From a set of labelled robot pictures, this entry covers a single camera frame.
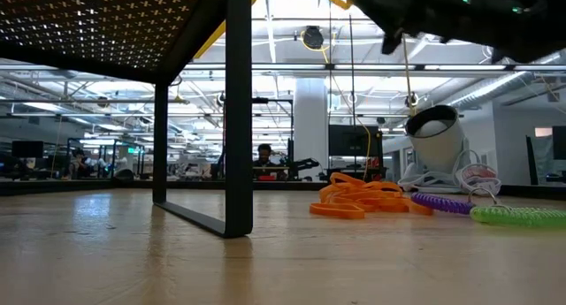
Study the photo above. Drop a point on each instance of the yellow plastic mesh basket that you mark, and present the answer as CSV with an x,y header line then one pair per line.
x,y
210,37

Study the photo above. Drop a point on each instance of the black workstation frame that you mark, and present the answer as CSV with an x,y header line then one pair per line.
x,y
113,159

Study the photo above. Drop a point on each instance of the orange items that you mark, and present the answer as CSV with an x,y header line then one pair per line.
x,y
389,205

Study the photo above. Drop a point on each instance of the black perforated metal desk riser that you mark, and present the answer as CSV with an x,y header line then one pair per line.
x,y
110,31

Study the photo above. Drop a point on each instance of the person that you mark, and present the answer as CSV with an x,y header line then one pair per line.
x,y
264,157
79,163

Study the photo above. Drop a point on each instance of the small black monitor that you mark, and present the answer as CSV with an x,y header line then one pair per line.
x,y
560,142
27,149

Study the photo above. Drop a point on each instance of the large black monitor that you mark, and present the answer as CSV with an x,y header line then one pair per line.
x,y
354,141

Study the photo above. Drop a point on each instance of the white round spotlight lamp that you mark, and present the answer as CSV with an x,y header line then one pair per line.
x,y
438,150

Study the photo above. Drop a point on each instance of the small red box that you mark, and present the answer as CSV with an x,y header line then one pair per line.
x,y
267,178

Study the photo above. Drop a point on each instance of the black upright post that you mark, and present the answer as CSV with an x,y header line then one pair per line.
x,y
532,163

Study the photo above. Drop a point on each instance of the silver ventilation duct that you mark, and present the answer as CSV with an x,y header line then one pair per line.
x,y
486,90

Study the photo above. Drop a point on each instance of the orange rubber band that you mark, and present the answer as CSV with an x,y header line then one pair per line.
x,y
420,209
338,212
349,177

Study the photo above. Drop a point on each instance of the background black robot arm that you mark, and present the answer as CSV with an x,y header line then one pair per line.
x,y
305,165

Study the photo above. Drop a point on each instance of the pile of orange bands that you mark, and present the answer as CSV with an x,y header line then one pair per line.
x,y
354,191

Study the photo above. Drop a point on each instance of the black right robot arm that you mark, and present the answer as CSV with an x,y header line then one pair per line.
x,y
499,22

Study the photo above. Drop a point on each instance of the black aluminium table frame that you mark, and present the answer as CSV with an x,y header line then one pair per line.
x,y
177,185

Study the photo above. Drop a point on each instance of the white building column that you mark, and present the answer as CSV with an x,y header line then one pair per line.
x,y
311,119

